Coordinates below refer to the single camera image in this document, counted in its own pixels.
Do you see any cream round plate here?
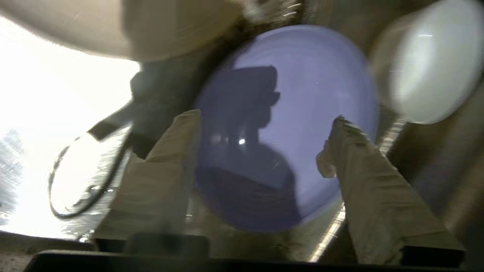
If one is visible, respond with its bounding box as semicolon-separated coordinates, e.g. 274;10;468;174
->
0;0;244;63

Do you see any stainless steel sink basin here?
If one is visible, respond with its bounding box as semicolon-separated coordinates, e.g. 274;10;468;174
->
0;0;484;272

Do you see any purple round plate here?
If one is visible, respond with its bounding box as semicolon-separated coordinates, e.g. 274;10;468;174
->
193;25;380;233

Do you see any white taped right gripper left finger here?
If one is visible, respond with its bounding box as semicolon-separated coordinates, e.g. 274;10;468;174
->
93;110;203;242

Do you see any white round bowl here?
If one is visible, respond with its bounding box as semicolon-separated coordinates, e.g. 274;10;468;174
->
372;0;484;125

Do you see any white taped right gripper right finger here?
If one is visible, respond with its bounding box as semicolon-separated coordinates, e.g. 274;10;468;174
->
316;115;465;265

